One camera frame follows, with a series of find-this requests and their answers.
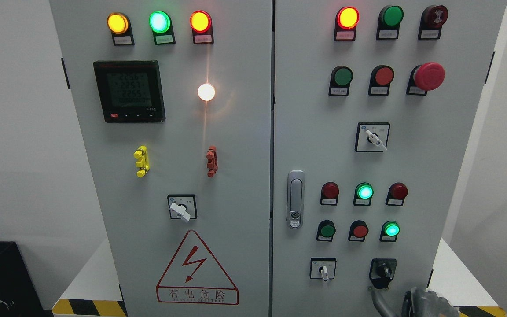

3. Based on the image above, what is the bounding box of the red push button lower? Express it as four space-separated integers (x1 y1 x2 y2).
348 220 369 242

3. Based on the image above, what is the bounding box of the silver door lock handle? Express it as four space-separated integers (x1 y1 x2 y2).
287 170 305 229

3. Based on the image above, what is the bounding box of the red-rim yellow indicator lamp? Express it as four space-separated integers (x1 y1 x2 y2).
190 10 214 44

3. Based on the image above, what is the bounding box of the grey right cabinet door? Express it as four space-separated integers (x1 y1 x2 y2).
273 0 507 317

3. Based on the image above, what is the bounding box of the black box lower left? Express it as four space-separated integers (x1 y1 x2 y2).
0 241 45 317

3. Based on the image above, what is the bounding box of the white handle selector switch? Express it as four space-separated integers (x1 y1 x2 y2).
167 194 197 223

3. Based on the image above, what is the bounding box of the red electric hazard sticker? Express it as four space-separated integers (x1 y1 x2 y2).
156 229 239 306

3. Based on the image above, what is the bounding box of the red indicator lamp right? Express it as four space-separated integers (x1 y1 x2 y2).
386 182 409 206

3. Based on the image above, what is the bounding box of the green lit indicator lamp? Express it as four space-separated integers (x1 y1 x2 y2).
149 11 176 45

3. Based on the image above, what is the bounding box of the green lit lamp middle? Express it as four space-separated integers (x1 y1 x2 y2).
353 182 374 206

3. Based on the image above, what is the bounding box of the green push button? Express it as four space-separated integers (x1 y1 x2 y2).
316 219 336 242
376 5 404 40

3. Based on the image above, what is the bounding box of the grey cabinet door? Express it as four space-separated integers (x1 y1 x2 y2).
273 0 507 317
50 0 273 317

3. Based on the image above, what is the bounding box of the green push button lower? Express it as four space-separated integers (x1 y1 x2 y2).
316 219 336 242

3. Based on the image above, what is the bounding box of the white lever selector switch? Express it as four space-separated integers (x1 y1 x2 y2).
355 122 391 152

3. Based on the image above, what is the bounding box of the red emergency stop button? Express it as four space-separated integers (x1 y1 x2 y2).
406 62 445 96

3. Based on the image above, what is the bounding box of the white glowing lamp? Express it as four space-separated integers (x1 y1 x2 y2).
197 83 216 102

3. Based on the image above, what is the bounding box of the dark red indicator lamp left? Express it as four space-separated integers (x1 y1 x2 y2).
320 182 339 206

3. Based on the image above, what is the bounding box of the green push button second row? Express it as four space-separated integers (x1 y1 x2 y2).
328 66 353 97

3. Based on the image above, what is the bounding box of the white platform with hazard stripes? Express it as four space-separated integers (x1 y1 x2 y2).
50 239 506 317

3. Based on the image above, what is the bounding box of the yellow indicator lamp top left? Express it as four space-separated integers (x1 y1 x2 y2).
107 12 134 46

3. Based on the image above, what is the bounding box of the green push button top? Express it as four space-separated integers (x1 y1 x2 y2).
376 5 404 40

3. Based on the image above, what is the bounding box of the green lamp lower right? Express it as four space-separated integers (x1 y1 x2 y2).
379 220 400 242

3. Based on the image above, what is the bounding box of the red push button second row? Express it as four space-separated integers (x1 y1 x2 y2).
368 65 394 96

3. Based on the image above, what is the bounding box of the small white selector switch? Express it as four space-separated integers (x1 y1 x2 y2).
309 257 337 286

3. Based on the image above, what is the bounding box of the black digital power meter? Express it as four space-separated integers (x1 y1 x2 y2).
93 60 166 123

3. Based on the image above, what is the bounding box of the red lit lamp right door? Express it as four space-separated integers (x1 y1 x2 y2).
334 7 360 41

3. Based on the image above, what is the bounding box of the black knob rotary switch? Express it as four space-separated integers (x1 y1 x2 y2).
369 258 397 290

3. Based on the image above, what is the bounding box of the red black buzzer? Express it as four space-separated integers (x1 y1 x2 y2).
417 5 448 41

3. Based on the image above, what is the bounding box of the grey left cabinet door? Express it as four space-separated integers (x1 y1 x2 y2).
50 0 273 317

